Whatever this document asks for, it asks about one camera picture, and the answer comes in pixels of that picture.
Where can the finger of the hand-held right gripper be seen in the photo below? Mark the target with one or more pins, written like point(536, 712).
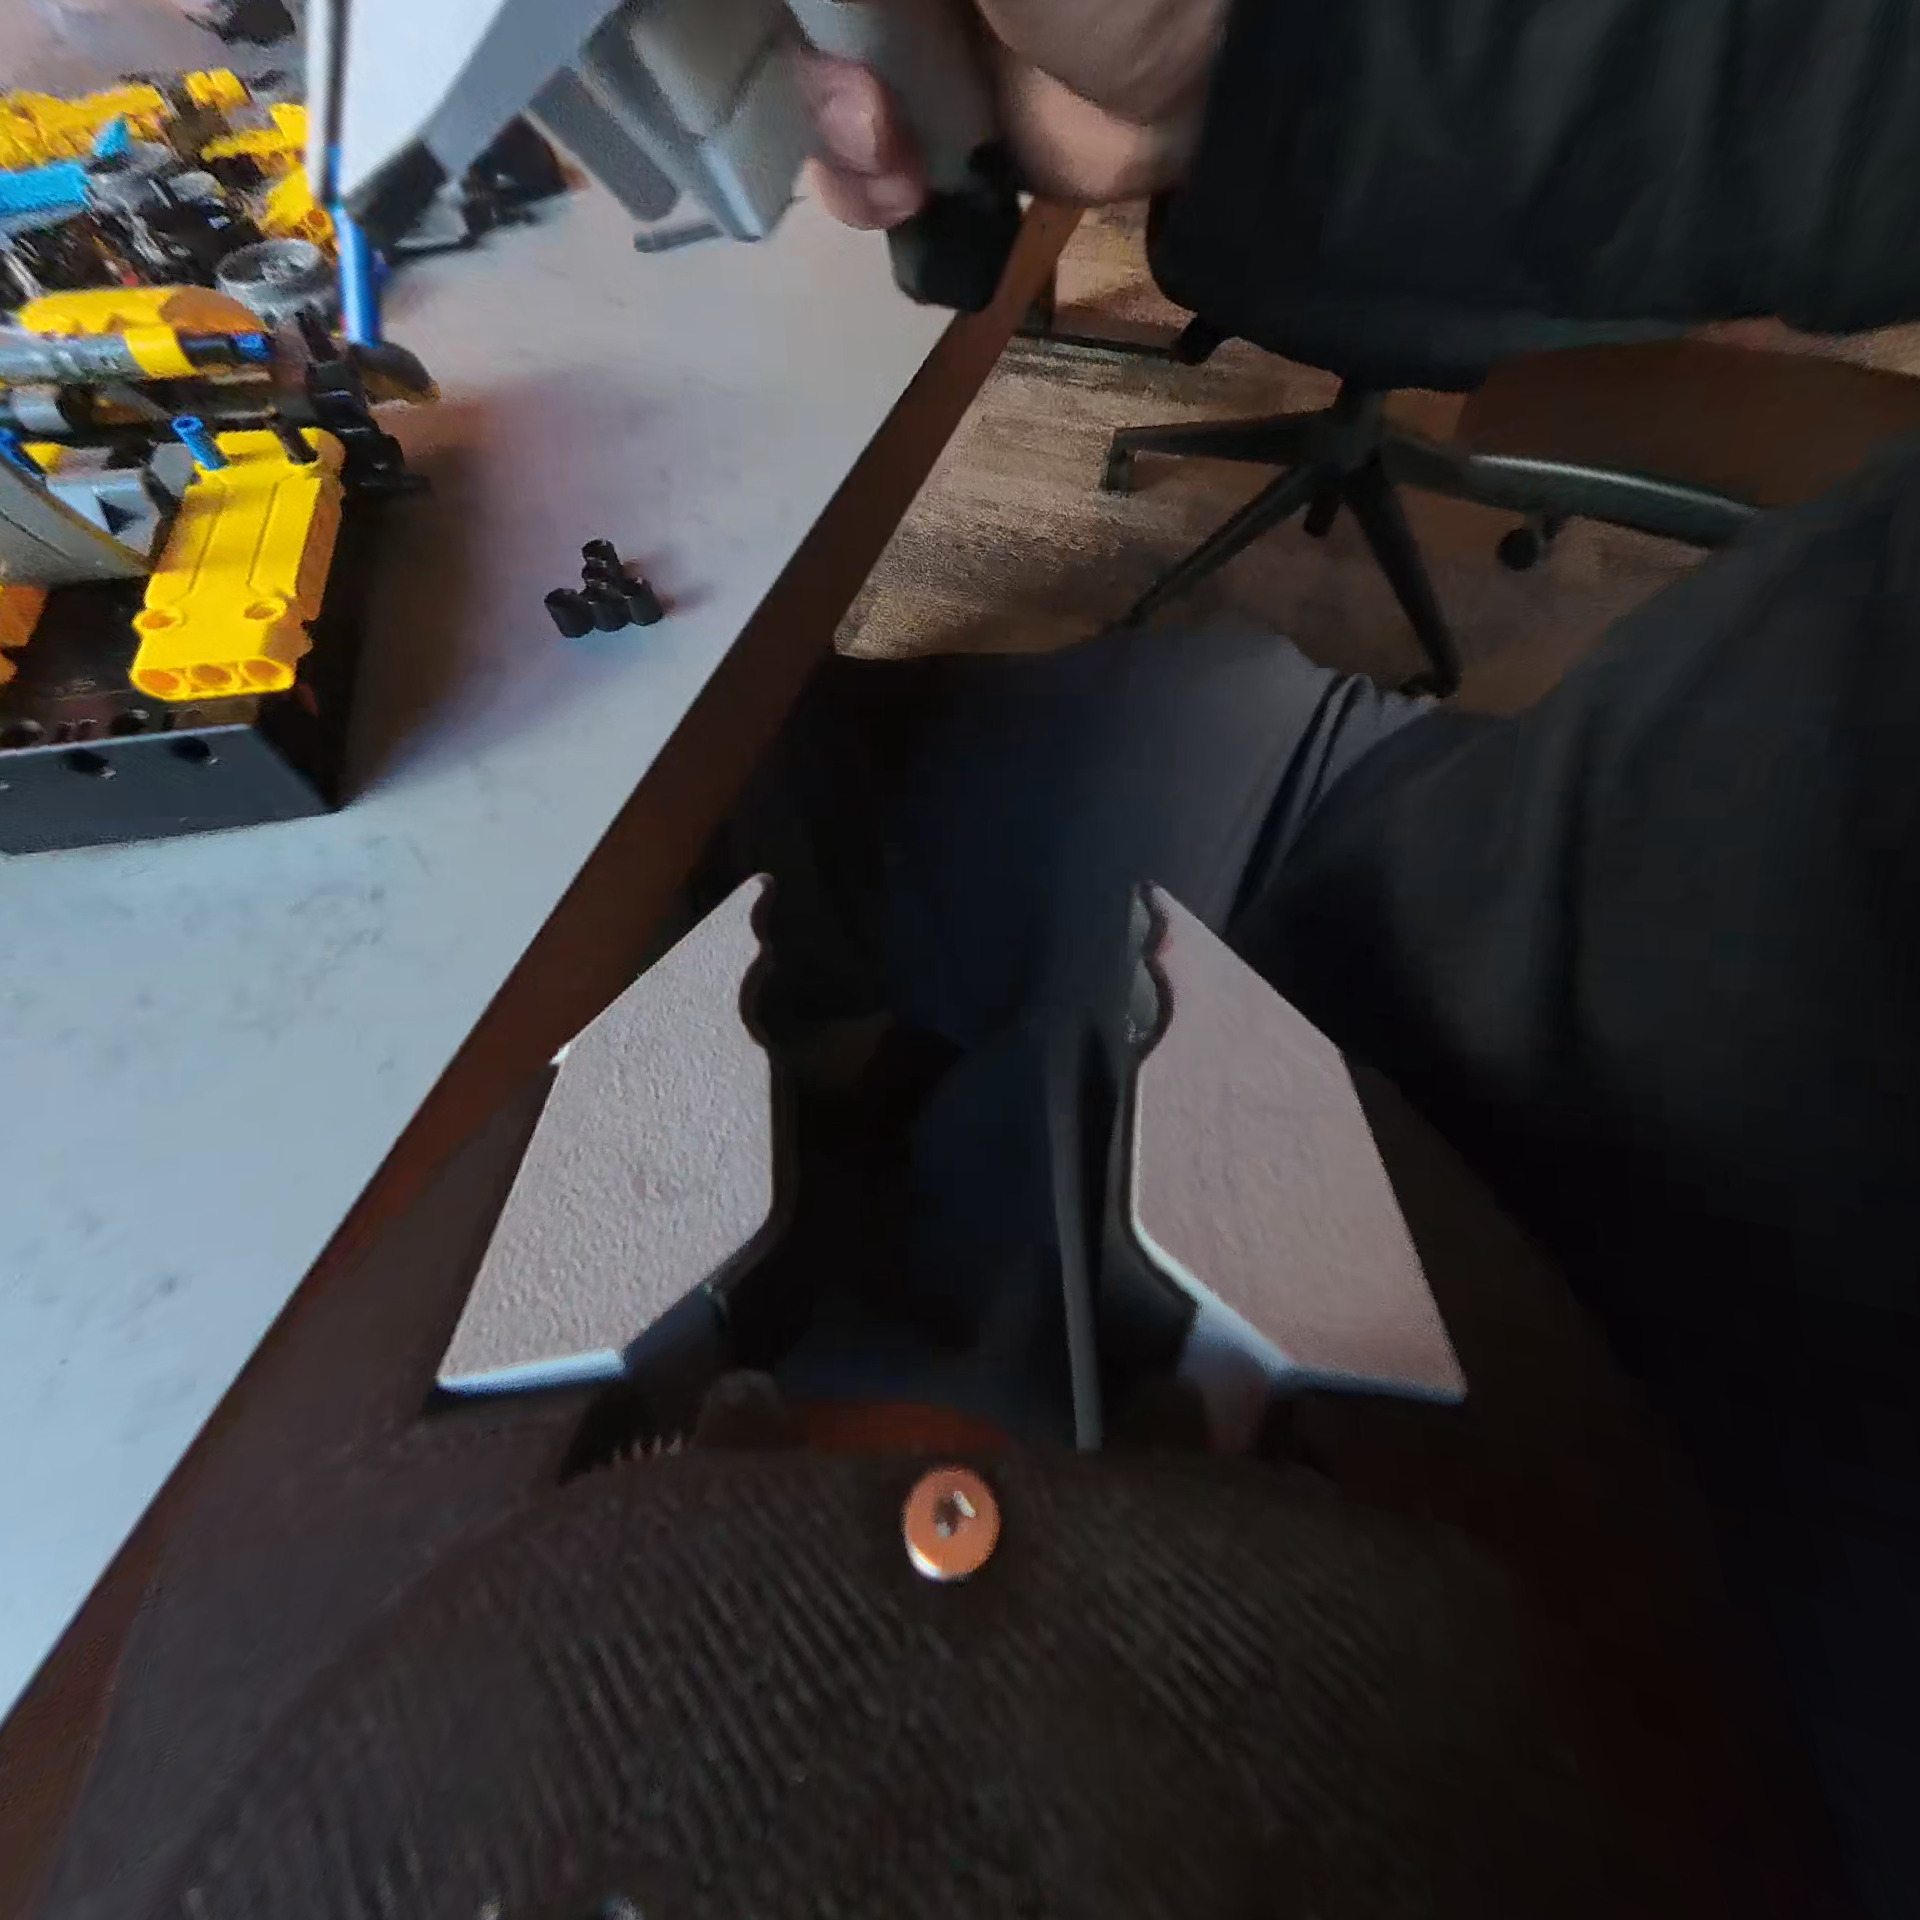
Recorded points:
point(677, 106)
point(421, 77)

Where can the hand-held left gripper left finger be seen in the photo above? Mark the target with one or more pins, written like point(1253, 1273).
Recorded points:
point(630, 1186)

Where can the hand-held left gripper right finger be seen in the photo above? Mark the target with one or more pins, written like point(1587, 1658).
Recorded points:
point(1276, 1201)

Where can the blue brick pin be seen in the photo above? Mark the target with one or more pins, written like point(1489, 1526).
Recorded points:
point(358, 271)

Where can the black brick connector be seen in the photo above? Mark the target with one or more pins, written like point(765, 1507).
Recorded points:
point(610, 593)

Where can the yellow toy brick vehicle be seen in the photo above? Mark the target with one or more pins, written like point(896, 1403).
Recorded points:
point(226, 570)

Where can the person's right hand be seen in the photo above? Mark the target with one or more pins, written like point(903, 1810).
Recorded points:
point(1097, 91)

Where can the pile of loose toy bricks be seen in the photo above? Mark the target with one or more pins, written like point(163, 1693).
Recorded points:
point(121, 137)

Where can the light blue curved brick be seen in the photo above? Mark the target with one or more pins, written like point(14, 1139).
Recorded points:
point(37, 186)

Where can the person's legs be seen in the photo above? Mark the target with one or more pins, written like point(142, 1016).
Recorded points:
point(1621, 990)

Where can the black office chair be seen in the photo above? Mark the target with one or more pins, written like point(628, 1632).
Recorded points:
point(1351, 481)

